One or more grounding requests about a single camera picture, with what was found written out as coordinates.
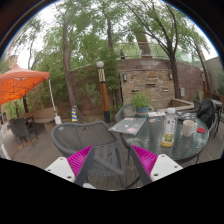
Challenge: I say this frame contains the green plant in teal pot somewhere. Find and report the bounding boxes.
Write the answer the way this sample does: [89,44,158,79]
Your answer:
[130,90,154,118]

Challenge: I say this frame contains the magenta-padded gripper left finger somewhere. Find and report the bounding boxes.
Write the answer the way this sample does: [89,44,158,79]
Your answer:
[44,145,96,188]

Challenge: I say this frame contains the white ribbed mug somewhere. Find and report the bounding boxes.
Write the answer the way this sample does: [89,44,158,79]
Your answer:
[182,119,199,138]

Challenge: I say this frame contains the grey laptop with stickers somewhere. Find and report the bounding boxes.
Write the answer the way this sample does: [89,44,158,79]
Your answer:
[108,116,148,136]

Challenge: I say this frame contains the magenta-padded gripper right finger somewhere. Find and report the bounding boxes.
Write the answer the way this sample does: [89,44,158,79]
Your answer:
[129,145,184,186]

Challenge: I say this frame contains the dark wicker chair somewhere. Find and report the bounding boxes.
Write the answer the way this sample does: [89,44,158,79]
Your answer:
[7,117,33,144]

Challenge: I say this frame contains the clear plastic drink bottle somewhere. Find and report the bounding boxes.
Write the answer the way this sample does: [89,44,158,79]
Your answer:
[161,107,178,147]

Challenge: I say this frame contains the wooden bench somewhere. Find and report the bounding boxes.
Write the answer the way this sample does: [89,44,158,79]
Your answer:
[32,106,59,124]

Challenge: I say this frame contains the black jacket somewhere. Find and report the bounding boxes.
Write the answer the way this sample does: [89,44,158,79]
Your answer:
[196,98,217,129]

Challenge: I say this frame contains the blue yellow striped cone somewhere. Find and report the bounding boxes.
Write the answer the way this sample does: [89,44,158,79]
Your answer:
[70,105,80,123]

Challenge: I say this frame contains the yellow card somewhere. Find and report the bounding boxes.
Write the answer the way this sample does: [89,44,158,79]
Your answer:
[161,140,175,148]

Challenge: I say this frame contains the grey wicker chair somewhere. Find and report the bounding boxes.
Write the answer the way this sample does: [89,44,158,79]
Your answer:
[50,120,129,188]
[115,103,138,124]

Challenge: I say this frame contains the white printed booklet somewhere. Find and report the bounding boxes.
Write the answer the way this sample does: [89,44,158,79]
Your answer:
[147,111,167,118]

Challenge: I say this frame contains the orange canopy tent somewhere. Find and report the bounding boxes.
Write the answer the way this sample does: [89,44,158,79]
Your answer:
[0,64,63,125]

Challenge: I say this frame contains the globe lamp post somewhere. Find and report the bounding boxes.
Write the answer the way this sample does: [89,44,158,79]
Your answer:
[95,60,112,124]

